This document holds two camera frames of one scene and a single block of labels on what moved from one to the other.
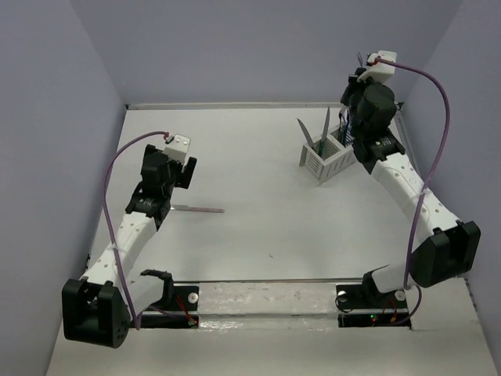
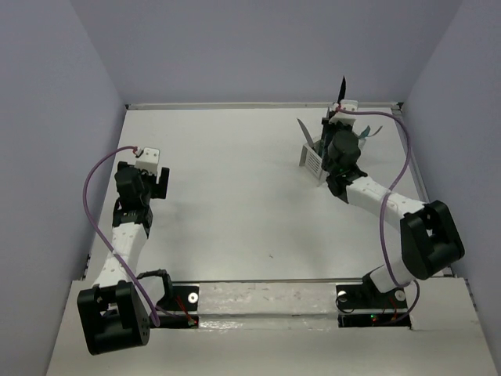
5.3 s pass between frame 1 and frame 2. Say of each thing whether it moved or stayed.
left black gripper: moved
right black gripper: moved
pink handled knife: moved
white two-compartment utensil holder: stayed
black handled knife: stayed
